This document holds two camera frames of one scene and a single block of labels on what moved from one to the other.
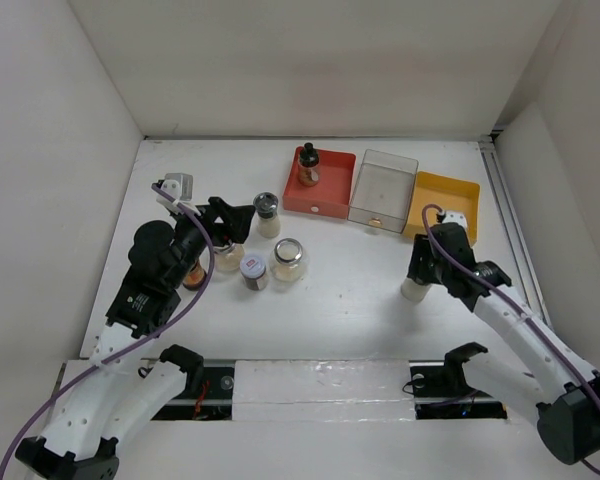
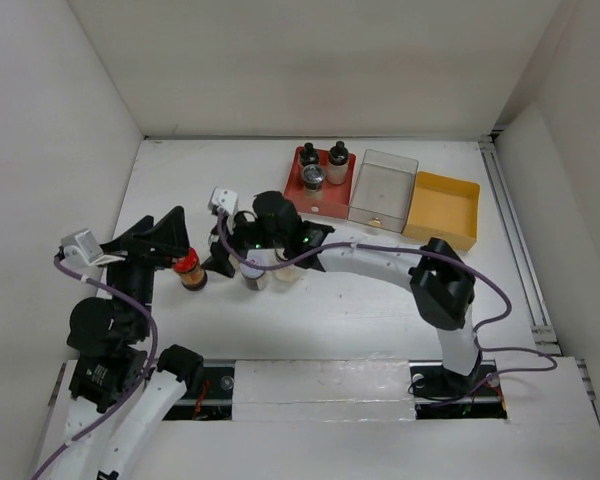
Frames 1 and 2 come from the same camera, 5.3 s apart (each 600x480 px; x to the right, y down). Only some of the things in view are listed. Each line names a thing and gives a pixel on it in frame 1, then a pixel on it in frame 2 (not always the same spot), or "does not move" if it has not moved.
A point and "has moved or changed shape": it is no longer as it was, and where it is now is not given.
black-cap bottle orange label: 309,165 does not move
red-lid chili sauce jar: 195,278 does not move
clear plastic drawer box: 383,189 does not move
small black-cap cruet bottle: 414,291 has moved or changed shape
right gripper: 421,248 -> 219,260
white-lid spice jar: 253,268 does not move
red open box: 331,194 does not move
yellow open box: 450,195 does not move
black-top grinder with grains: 266,205 has moved or changed shape
